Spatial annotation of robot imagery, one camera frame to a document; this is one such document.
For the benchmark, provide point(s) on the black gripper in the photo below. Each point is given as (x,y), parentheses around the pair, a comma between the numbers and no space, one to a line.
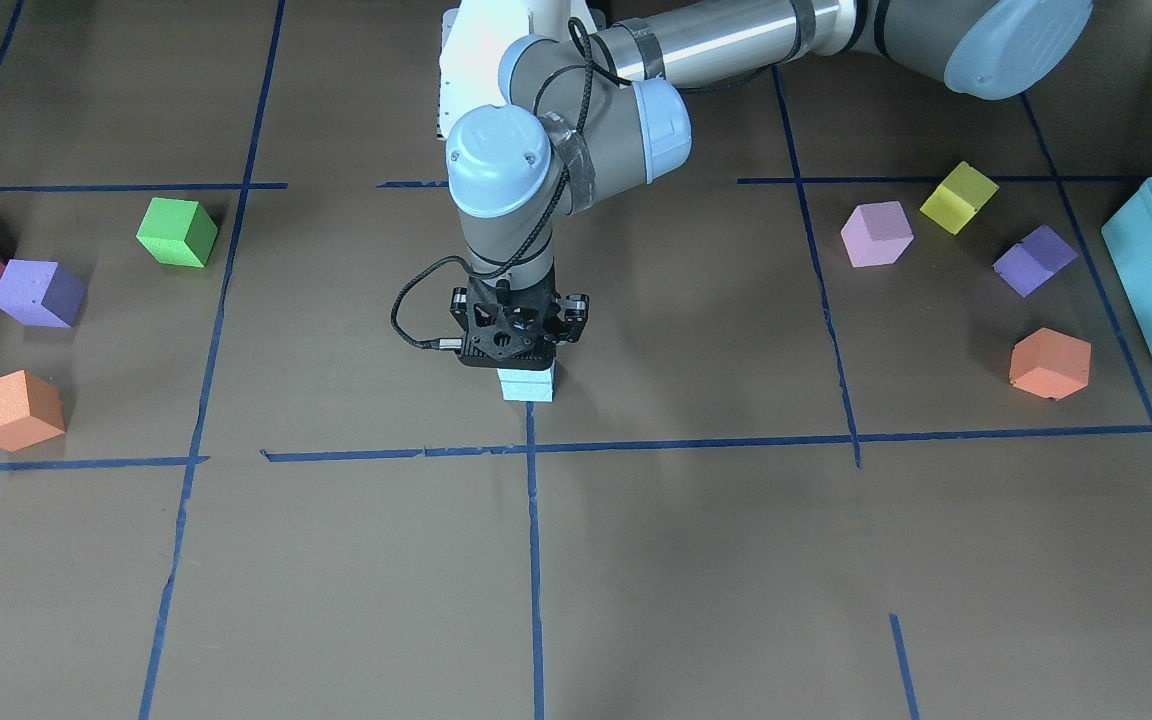
(572,317)

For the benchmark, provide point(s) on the blue foam block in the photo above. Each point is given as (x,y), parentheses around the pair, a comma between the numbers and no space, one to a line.
(519,385)

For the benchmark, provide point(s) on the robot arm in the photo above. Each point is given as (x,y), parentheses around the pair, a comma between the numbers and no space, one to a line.
(544,113)

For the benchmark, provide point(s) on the green foam block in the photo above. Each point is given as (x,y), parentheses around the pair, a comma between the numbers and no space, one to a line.
(177,232)

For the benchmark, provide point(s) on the pink foam block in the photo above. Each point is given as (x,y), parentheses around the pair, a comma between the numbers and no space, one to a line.
(876,234)

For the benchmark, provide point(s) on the purple foam block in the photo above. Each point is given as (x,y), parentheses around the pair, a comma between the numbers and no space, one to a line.
(41,293)
(1034,260)

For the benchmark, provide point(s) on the yellow foam block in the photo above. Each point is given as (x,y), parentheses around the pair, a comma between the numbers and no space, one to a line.
(958,198)

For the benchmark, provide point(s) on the orange foam block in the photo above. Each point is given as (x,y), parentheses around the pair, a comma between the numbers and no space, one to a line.
(1050,364)
(30,411)

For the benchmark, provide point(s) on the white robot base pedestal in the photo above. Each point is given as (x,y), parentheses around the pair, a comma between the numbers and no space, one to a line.
(475,37)

